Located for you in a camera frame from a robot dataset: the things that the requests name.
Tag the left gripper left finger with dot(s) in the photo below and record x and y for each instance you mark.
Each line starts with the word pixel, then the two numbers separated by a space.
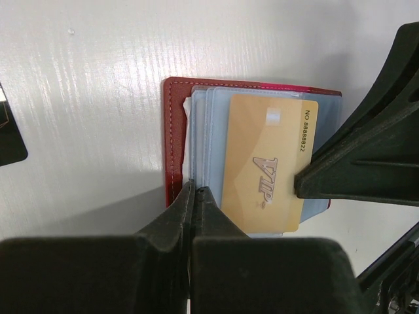
pixel 146 272

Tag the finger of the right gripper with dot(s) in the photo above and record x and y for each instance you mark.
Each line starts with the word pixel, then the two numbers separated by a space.
pixel 374 155

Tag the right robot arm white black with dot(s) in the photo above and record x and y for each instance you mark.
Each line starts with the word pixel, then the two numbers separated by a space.
pixel 390 284

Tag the gold VIP card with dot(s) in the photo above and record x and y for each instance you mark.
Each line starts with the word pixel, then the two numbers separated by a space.
pixel 269 140

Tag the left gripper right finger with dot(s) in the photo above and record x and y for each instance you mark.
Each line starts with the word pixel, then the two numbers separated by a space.
pixel 233 273

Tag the black VIP card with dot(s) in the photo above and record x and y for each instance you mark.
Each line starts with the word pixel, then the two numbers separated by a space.
pixel 13 148

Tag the red leather card holder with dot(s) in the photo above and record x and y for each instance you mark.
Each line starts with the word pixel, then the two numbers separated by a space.
pixel 195 119

